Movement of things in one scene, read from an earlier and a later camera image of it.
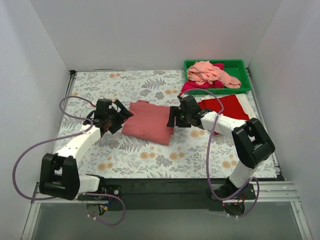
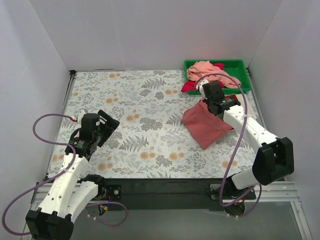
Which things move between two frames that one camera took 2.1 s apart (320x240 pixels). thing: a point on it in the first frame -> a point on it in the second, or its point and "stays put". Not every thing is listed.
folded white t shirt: [244, 100] stays put
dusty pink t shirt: [149, 123] -> [206, 128]
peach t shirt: [203, 72] stays put
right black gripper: [178, 117] -> [230, 101]
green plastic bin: [236, 68] stays put
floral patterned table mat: [194, 152] stays put
